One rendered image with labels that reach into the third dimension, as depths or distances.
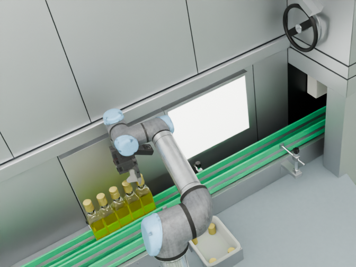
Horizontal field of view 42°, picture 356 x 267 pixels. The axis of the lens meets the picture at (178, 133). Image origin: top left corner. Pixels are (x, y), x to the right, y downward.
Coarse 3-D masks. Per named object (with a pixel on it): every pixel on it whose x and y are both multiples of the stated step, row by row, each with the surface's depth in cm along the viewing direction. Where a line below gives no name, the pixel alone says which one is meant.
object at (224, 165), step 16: (320, 112) 234; (288, 128) 228; (304, 128) 234; (256, 144) 222; (272, 144) 228; (224, 160) 217; (240, 160) 223; (208, 176) 218; (176, 192) 213; (80, 240) 198; (48, 256) 194; (64, 256) 198
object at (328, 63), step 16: (288, 0) 199; (320, 0) 181; (336, 0) 173; (352, 0) 166; (288, 16) 204; (320, 16) 186; (336, 16) 177; (352, 16) 170; (336, 32) 181; (352, 32) 174; (288, 48) 215; (320, 48) 194; (336, 48) 185; (352, 48) 179; (304, 64) 209; (320, 64) 200; (336, 64) 190; (352, 64) 185; (320, 80) 204; (336, 80) 194; (352, 80) 190
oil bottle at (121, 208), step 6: (120, 198) 192; (114, 204) 190; (120, 204) 190; (126, 204) 192; (114, 210) 191; (120, 210) 192; (126, 210) 193; (120, 216) 193; (126, 216) 195; (120, 222) 196; (126, 222) 197
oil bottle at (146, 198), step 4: (136, 188) 196; (144, 188) 194; (148, 188) 195; (136, 192) 196; (140, 192) 193; (144, 192) 194; (148, 192) 195; (140, 196) 194; (144, 196) 194; (148, 196) 196; (152, 196) 197; (140, 200) 195; (144, 200) 196; (148, 200) 197; (152, 200) 198; (144, 204) 197; (148, 204) 198; (152, 204) 200; (144, 208) 199; (148, 208) 200; (152, 208) 201; (144, 212) 201; (148, 212) 201
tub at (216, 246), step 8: (216, 224) 210; (208, 232) 211; (216, 232) 211; (224, 232) 204; (200, 240) 209; (208, 240) 208; (216, 240) 207; (224, 240) 207; (232, 240) 199; (200, 248) 205; (208, 248) 205; (216, 248) 204; (224, 248) 203; (200, 256) 194; (208, 256) 202; (216, 256) 201; (224, 256) 192; (208, 264) 190
